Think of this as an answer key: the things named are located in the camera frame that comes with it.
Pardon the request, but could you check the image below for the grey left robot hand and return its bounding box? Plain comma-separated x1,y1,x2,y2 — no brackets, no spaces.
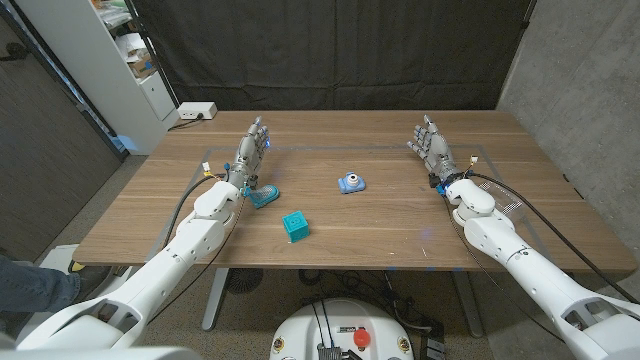
225,116,272,191

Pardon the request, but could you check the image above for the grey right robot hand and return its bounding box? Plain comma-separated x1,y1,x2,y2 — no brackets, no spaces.
406,114,464,189

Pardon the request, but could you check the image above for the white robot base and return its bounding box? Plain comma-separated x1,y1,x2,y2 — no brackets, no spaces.
268,298,415,360

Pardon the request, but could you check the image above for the teal cube block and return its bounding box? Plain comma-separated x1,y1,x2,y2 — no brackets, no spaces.
281,210,311,244

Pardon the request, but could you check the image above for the white power strip box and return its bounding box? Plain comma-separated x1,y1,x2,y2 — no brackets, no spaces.
177,101,219,121

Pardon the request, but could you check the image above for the grey tape outline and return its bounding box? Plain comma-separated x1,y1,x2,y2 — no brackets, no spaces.
149,144,559,271

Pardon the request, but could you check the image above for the black round fan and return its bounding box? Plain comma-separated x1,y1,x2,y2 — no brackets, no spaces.
224,268,265,295

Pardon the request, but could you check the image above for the black curtain backdrop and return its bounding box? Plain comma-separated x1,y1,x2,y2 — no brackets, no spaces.
130,0,536,112

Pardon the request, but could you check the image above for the cardboard box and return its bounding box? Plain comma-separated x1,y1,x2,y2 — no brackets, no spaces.
127,52,156,79

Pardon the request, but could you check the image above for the black backdrop stand pole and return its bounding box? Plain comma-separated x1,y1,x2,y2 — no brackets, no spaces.
122,0,180,107

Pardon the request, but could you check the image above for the grey table leg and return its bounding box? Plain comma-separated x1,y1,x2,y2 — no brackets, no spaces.
201,268,230,332
451,271,485,339

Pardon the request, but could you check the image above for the white shelf cabinet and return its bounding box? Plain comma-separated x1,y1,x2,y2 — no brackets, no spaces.
14,0,180,156

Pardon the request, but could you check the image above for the person's leg in jeans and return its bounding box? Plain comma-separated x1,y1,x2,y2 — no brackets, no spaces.
0,252,84,314

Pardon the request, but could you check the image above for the black power strip cord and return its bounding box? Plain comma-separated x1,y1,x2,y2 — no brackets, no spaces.
167,113,205,132

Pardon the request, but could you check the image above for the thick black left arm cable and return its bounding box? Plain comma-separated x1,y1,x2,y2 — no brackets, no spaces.
160,172,229,251

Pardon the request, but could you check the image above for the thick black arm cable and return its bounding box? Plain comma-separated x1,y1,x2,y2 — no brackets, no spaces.
468,172,640,305
160,172,229,251

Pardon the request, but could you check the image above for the blue toy camera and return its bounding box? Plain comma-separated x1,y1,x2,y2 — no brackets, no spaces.
337,171,367,195

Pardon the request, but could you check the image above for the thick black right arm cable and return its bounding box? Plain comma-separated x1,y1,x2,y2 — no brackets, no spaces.
468,172,640,305

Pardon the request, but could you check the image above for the black door handle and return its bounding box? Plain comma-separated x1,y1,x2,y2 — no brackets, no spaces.
0,42,29,62

